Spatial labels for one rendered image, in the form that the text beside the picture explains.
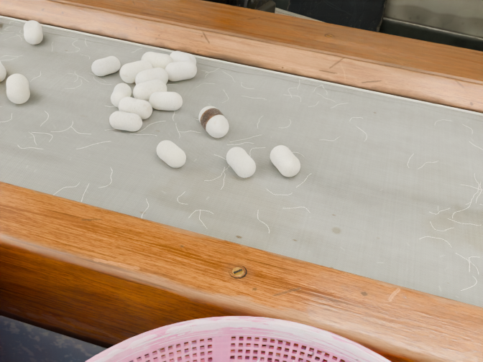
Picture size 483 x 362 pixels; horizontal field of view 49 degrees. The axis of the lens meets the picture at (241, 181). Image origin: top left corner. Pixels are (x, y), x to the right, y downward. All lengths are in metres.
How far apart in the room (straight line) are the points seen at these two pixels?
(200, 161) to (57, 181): 0.12
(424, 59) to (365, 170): 0.21
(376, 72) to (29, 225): 0.41
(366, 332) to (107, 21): 0.51
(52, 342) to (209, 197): 0.16
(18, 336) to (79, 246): 0.10
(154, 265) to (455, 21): 2.36
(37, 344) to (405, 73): 0.46
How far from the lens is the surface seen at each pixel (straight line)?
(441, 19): 2.62
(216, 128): 0.50
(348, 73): 0.63
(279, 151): 0.47
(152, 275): 0.35
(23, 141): 0.52
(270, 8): 1.25
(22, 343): 0.44
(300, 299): 0.34
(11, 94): 0.56
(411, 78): 0.64
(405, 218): 0.46
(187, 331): 0.32
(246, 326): 0.32
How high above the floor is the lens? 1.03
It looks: 39 degrees down
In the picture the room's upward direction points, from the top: 6 degrees clockwise
